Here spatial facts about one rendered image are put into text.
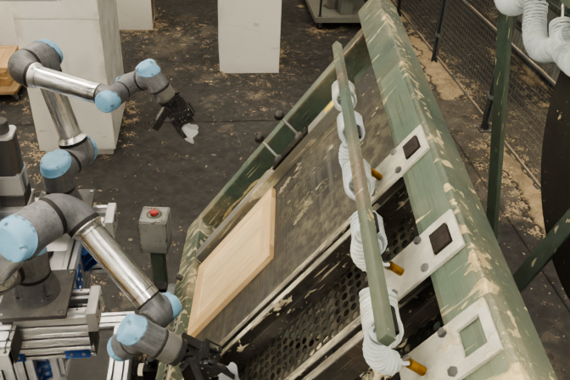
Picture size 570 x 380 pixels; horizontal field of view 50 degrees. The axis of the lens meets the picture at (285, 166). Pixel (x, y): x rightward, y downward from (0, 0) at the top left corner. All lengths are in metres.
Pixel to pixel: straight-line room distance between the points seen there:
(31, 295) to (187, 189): 2.41
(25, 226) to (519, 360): 1.22
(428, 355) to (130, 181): 3.75
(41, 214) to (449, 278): 1.07
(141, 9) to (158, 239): 4.74
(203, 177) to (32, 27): 1.54
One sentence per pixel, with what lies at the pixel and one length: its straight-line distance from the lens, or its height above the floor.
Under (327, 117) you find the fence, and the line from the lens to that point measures 2.14.
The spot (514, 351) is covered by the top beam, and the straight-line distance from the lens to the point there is 0.95.
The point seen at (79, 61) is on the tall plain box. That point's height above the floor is 0.78.
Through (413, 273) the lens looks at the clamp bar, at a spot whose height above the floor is 1.82.
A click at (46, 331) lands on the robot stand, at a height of 0.92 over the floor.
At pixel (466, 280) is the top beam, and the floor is 1.90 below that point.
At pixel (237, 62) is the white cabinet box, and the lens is 6.13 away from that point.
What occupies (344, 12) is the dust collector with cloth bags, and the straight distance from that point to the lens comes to 7.39.
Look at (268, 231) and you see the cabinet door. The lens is 2.06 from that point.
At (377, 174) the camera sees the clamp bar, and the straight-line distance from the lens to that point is 1.41.
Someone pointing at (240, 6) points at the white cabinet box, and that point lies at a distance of 5.93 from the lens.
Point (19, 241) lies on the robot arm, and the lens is 1.70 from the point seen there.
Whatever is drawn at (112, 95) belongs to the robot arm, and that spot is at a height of 1.61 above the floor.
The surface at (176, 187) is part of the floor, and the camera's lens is 4.51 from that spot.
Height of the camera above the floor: 2.59
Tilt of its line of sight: 33 degrees down
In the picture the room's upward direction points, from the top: 3 degrees clockwise
